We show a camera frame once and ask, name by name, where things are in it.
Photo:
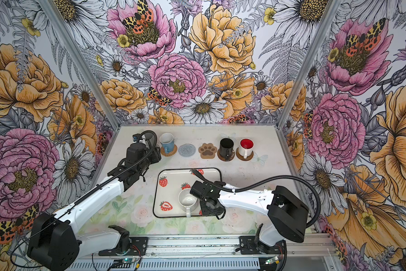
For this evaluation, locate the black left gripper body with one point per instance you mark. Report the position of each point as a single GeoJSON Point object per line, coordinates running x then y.
{"type": "Point", "coordinates": [153, 157]}

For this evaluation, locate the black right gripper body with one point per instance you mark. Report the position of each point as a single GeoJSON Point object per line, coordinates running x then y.
{"type": "Point", "coordinates": [207, 210]}

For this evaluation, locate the blue floral mug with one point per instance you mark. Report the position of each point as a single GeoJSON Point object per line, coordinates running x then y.
{"type": "Point", "coordinates": [167, 141]}

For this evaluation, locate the rattan wicker round coaster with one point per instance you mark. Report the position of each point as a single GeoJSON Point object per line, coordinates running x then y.
{"type": "Point", "coordinates": [169, 154]}

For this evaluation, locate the grey-blue woven round coaster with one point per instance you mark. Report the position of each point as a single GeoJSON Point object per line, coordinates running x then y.
{"type": "Point", "coordinates": [187, 150]}

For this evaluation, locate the cork paw print coaster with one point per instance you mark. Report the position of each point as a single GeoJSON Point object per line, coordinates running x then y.
{"type": "Point", "coordinates": [207, 151]}

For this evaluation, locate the black mug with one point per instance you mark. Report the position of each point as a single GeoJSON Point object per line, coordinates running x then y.
{"type": "Point", "coordinates": [226, 152]}

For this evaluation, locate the white mug red inside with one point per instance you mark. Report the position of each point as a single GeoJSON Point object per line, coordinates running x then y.
{"type": "Point", "coordinates": [245, 148]}

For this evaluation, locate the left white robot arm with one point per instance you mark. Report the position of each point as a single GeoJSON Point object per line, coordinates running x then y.
{"type": "Point", "coordinates": [55, 242]}

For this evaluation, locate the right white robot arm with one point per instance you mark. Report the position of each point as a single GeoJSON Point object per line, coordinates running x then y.
{"type": "Point", "coordinates": [286, 213]}

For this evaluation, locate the white speckled mug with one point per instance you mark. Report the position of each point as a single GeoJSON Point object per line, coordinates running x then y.
{"type": "Point", "coordinates": [188, 203]}

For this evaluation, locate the white strawberry serving tray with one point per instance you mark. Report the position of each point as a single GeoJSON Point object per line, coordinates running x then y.
{"type": "Point", "coordinates": [170, 183]}

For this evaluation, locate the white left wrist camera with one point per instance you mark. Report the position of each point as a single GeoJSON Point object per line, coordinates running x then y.
{"type": "Point", "coordinates": [139, 138]}

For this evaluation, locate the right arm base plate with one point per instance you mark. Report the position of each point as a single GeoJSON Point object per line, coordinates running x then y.
{"type": "Point", "coordinates": [249, 246]}

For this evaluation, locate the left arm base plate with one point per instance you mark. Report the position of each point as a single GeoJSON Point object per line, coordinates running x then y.
{"type": "Point", "coordinates": [135, 245]}

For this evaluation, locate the aluminium front rail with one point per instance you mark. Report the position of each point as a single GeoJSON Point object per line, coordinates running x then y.
{"type": "Point", "coordinates": [195, 246]}

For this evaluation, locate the left aluminium corner post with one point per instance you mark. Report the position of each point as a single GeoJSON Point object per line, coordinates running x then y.
{"type": "Point", "coordinates": [72, 47]}

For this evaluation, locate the aluminium corner post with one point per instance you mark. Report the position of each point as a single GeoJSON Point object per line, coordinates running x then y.
{"type": "Point", "coordinates": [72, 47]}
{"type": "Point", "coordinates": [325, 25]}

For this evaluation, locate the right aluminium corner post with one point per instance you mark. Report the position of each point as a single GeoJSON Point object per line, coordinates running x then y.
{"type": "Point", "coordinates": [325, 25]}

